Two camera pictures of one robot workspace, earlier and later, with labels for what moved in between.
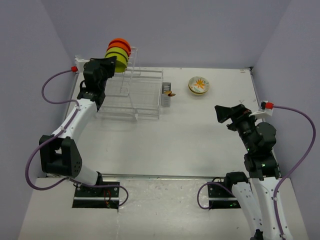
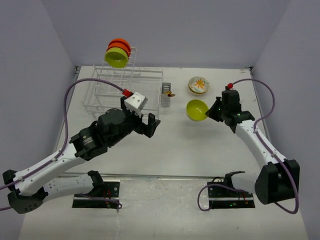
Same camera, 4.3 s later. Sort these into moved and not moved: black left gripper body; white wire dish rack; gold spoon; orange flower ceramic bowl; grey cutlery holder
Moved: black left gripper body
Not moved: gold spoon; orange flower ceramic bowl; grey cutlery holder; white wire dish rack
